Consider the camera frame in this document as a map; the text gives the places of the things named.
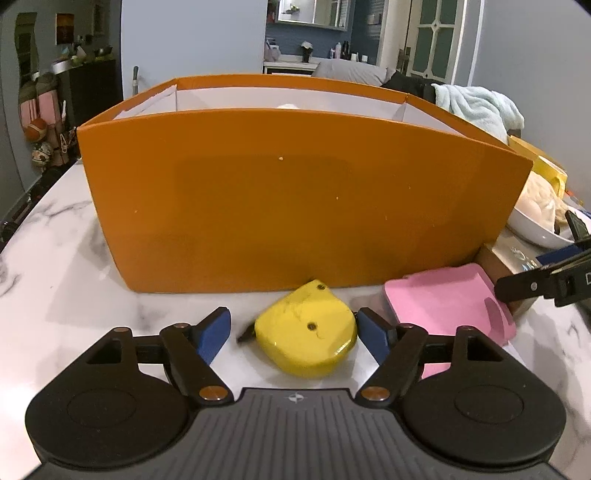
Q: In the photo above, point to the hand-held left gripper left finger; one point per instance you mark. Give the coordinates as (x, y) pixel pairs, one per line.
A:
(214, 334)

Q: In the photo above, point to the white counter with bottles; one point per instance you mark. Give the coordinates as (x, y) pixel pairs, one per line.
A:
(295, 62)

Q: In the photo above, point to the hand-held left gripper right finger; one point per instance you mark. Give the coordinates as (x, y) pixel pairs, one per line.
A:
(374, 337)

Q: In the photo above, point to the patterned basketball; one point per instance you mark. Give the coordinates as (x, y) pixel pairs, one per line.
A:
(42, 154)

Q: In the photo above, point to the orange basketball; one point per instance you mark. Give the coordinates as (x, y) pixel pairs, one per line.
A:
(37, 130)

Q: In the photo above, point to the yellow mug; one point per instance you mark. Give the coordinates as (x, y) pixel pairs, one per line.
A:
(551, 173)

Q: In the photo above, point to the gold gift box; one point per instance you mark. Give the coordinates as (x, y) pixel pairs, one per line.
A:
(496, 263)

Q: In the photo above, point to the grey crutch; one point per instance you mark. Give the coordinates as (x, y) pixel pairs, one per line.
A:
(135, 81)

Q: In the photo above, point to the wall picture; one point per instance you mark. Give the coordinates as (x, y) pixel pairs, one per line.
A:
(65, 28)

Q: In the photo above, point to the yellow tape measure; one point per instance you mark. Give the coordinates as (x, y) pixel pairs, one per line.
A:
(304, 337)

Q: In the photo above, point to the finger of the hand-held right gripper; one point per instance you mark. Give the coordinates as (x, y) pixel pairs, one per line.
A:
(521, 286)
(579, 226)

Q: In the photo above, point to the glass panel door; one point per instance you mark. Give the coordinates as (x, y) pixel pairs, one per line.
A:
(436, 41)

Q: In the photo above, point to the large steamed bun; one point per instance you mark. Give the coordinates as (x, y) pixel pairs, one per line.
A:
(538, 203)

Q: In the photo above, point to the white bowl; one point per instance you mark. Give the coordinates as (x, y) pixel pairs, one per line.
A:
(535, 234)

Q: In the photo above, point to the light blue fleece towel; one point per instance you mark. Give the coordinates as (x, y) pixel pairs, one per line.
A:
(480, 108)

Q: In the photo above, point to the grey padded jacket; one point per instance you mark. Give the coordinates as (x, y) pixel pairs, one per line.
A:
(351, 71)

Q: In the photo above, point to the orange cardboard box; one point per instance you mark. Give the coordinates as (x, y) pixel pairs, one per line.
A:
(277, 207)

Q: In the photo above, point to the pink flat box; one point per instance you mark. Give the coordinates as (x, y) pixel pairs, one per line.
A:
(443, 300)

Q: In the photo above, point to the wavy wall mirror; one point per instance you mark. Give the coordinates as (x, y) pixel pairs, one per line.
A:
(25, 50)

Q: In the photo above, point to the black jacket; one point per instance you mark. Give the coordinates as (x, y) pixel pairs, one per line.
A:
(406, 85)

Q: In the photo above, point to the black cabinet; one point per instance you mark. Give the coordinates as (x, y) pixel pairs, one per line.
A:
(92, 101)

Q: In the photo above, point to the pink bag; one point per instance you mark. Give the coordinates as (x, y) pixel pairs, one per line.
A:
(34, 108)

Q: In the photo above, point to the black dumbbell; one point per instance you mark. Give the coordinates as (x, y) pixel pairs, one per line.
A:
(8, 230)

